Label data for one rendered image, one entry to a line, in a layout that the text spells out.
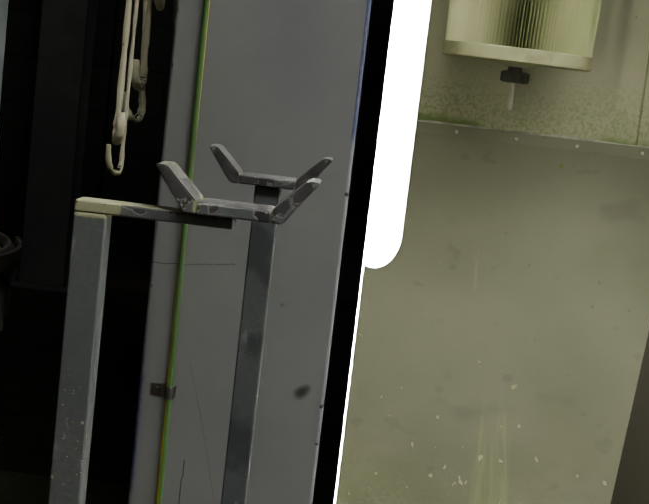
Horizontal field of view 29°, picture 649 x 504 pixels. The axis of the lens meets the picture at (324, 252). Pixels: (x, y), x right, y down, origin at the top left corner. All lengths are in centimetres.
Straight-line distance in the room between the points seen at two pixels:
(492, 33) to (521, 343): 69
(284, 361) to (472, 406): 160
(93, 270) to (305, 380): 61
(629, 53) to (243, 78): 202
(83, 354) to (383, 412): 215
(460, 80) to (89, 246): 248
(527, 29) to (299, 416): 164
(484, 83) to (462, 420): 83
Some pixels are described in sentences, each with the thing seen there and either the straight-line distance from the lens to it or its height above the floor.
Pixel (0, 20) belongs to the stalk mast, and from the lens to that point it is 75.
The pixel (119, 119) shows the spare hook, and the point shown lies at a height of 111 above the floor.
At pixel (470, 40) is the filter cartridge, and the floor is 129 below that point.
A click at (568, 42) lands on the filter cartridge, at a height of 131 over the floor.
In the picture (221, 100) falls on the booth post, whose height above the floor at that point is 114.
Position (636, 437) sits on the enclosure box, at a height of 67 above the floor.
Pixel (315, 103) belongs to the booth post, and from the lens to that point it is 118.
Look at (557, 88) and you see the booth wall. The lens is 309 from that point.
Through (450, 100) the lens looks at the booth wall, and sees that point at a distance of 306.
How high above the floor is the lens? 116
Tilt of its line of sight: 8 degrees down
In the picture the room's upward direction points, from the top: 7 degrees clockwise
